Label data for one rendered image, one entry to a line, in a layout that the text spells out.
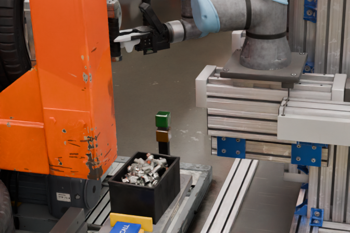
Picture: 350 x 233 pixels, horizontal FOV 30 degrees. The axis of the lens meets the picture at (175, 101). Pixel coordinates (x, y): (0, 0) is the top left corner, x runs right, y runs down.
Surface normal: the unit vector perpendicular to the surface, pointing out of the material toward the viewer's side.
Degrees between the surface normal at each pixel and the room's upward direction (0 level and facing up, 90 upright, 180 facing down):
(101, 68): 90
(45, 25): 90
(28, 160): 90
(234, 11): 79
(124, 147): 0
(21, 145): 90
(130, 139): 0
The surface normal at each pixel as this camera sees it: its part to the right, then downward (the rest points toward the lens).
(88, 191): 0.96, 0.07
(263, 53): -0.18, 0.07
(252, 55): -0.62, 0.01
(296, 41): -0.29, 0.37
